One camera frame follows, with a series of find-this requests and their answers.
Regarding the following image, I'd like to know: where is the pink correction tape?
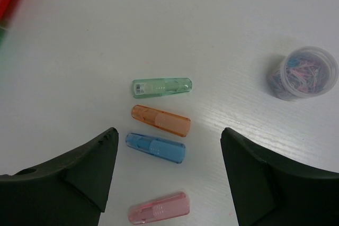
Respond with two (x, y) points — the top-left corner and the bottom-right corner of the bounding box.
(128, 192), (190, 225)

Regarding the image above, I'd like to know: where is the blue correction tape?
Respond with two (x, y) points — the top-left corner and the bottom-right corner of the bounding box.
(126, 133), (186, 164)

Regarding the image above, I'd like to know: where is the clear jar of paper clips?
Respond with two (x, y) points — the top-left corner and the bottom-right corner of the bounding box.
(267, 46), (338, 101)

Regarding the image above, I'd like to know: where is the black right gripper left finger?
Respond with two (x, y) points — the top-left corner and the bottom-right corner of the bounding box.
(1, 128), (119, 225)

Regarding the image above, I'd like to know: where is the orange correction tape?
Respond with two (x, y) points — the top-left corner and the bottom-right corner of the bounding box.
(131, 105), (191, 137)

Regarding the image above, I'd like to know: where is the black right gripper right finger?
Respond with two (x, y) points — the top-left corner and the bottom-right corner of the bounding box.
(220, 128), (338, 225)

